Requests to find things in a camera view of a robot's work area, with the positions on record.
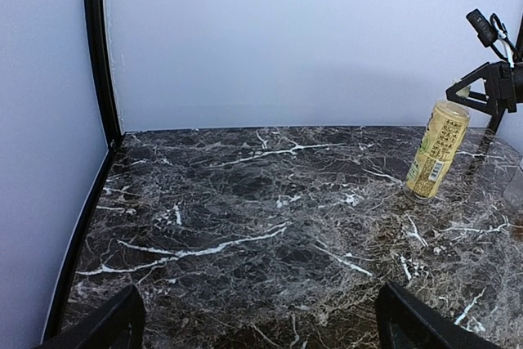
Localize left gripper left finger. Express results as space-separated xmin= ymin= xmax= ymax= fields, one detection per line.
xmin=36 ymin=284 xmax=146 ymax=349

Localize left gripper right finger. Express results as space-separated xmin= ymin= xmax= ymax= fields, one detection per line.
xmin=375 ymin=281 xmax=498 ymax=349

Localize yellow tea bottle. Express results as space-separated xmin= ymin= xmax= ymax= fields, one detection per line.
xmin=403 ymin=99 xmax=471 ymax=204

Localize left black frame post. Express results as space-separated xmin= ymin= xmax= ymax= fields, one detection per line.
xmin=83 ymin=0 xmax=123 ymax=150

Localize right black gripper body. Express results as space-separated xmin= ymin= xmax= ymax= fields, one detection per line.
xmin=485 ymin=61 xmax=522 ymax=114

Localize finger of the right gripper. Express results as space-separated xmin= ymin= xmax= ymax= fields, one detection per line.
xmin=445 ymin=62 xmax=490 ymax=98
xmin=445 ymin=87 xmax=491 ymax=114

